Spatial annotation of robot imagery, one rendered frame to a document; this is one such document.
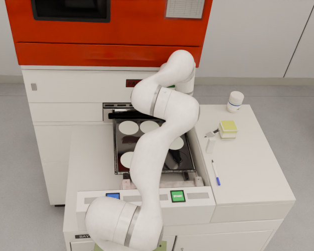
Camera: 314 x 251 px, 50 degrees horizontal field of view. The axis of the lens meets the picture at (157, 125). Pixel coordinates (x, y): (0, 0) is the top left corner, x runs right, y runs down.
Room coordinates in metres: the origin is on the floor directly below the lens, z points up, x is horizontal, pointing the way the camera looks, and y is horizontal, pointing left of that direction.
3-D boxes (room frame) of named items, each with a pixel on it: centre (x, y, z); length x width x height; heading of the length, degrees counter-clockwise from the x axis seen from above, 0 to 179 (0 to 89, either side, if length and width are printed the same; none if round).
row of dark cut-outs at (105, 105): (1.37, 0.07, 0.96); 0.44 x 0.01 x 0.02; 102
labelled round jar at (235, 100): (1.42, -0.39, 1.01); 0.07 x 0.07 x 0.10
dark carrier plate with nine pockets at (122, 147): (1.16, 0.01, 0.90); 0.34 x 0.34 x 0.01; 12
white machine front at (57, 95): (1.34, 0.25, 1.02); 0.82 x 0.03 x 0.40; 102
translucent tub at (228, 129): (1.21, -0.34, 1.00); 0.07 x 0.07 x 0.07; 12
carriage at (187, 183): (0.90, -0.06, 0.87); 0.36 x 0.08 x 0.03; 102
